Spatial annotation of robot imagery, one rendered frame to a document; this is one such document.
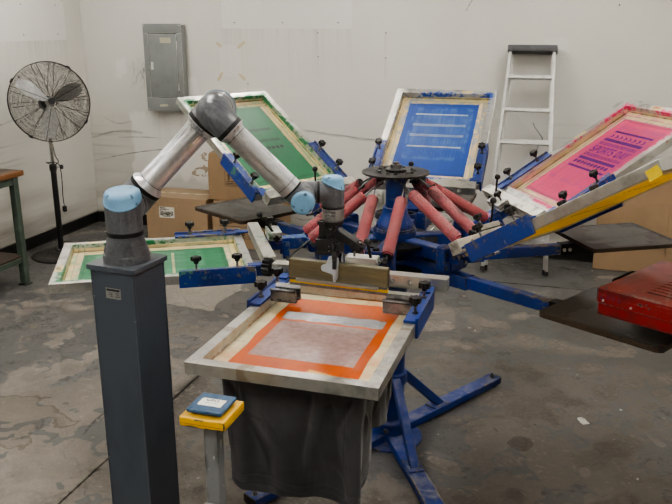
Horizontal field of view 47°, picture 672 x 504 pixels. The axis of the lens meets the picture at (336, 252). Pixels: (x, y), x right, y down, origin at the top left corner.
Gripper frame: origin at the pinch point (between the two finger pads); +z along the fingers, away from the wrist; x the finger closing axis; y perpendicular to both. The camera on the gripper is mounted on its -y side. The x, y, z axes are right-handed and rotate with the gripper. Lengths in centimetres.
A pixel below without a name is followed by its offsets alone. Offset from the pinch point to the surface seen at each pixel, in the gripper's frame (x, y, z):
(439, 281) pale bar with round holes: -22.8, -31.4, 5.7
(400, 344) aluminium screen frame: 28.1, -28.6, 10.1
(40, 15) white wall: -354, 381, -89
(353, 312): -2.7, -4.8, 13.6
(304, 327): 15.7, 7.0, 13.7
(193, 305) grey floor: -222, 176, 109
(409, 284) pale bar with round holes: -23.9, -20.2, 8.4
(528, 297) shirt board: -48, -62, 17
